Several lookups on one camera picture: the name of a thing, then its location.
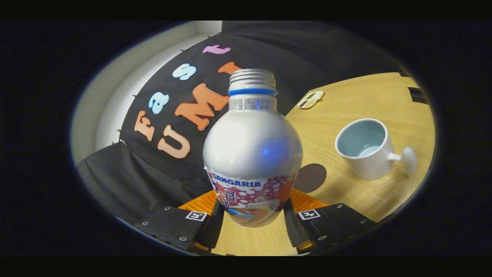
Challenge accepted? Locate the dark brown round coaster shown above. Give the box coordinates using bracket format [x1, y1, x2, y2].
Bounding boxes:
[294, 164, 327, 194]

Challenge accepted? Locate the white divided tray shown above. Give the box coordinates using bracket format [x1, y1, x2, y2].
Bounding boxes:
[297, 90, 325, 109]

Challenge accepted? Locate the white cup with blue inside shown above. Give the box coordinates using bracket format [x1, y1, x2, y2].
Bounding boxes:
[334, 118, 418, 181]

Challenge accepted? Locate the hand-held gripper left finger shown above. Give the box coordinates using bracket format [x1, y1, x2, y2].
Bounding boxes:
[133, 189, 225, 254]

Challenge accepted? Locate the silver juice bottle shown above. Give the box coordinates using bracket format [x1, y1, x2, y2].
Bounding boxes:
[203, 69, 304, 228]

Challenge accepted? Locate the wooden table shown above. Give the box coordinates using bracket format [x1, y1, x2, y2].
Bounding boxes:
[211, 72, 436, 256]

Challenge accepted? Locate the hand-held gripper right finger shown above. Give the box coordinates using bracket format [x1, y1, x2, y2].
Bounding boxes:
[283, 188, 379, 254]

